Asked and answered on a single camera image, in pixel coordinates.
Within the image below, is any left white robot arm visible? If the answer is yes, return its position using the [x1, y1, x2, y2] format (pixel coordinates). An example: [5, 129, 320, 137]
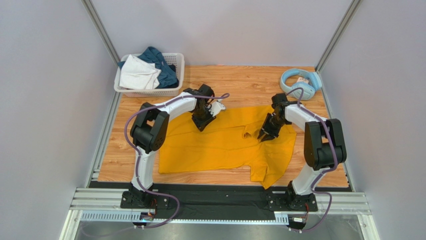
[120, 84, 229, 209]

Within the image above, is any white plastic laundry basket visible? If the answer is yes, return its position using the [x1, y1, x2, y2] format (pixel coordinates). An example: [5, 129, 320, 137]
[113, 52, 185, 98]

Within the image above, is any aluminium frame rail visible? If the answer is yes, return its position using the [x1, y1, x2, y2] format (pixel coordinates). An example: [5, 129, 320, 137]
[70, 184, 371, 220]

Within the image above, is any white slotted cable duct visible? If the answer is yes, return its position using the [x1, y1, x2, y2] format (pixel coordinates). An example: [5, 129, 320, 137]
[80, 210, 290, 226]

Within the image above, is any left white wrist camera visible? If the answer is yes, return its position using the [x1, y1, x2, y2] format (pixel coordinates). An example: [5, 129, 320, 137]
[209, 100, 227, 117]

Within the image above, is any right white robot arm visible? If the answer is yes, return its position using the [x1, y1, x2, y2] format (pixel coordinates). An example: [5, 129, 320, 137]
[257, 93, 347, 211]

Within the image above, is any teal t shirt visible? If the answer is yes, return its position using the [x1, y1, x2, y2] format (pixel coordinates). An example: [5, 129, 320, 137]
[117, 46, 179, 89]

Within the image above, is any white t shirt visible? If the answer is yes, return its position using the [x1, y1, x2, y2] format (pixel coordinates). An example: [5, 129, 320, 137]
[118, 55, 162, 90]

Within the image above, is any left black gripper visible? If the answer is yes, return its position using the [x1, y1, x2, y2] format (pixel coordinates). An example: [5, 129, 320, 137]
[192, 105, 217, 132]

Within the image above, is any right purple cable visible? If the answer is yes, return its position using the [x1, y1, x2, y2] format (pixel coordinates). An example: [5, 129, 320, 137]
[285, 87, 340, 233]

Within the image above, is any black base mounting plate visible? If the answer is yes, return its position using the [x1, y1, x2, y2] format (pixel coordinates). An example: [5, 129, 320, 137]
[128, 183, 318, 220]

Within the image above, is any yellow t shirt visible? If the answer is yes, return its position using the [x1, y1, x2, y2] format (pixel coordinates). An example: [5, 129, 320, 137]
[158, 105, 297, 189]

